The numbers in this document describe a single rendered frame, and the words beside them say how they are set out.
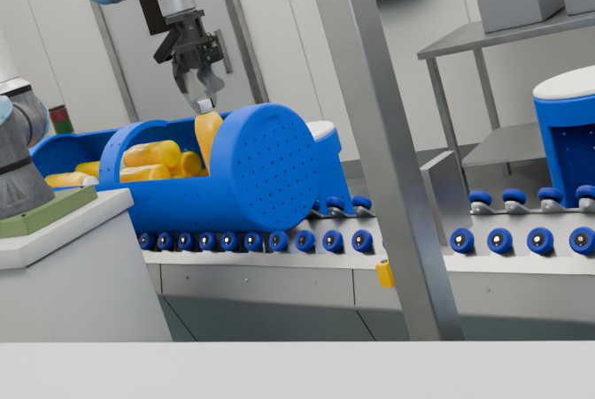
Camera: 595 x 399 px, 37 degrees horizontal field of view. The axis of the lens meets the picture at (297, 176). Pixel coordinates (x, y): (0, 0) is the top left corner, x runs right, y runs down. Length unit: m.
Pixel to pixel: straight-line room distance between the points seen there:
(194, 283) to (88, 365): 1.92
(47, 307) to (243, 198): 0.45
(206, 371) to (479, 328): 1.48
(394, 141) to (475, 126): 4.22
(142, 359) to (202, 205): 1.77
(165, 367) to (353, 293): 1.60
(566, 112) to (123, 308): 1.10
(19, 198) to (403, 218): 0.87
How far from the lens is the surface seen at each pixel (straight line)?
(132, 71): 6.70
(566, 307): 1.52
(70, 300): 1.82
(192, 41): 1.89
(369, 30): 1.26
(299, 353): 0.15
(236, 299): 2.00
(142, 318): 1.96
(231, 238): 1.97
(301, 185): 1.99
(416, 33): 5.47
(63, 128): 3.14
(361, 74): 1.25
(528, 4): 4.41
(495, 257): 1.57
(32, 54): 7.44
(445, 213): 1.68
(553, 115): 2.21
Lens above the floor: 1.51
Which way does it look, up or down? 13 degrees down
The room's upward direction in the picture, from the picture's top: 17 degrees counter-clockwise
